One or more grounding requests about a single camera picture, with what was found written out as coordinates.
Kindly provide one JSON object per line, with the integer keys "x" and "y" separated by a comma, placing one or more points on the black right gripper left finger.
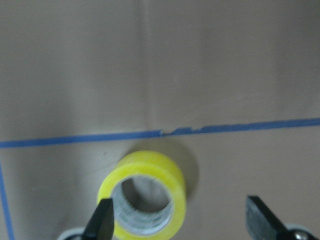
{"x": 101, "y": 224}

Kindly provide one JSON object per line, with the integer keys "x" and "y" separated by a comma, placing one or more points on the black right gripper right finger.
{"x": 262, "y": 223}

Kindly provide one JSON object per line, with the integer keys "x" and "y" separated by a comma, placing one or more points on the yellow tape roll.
{"x": 133, "y": 224}

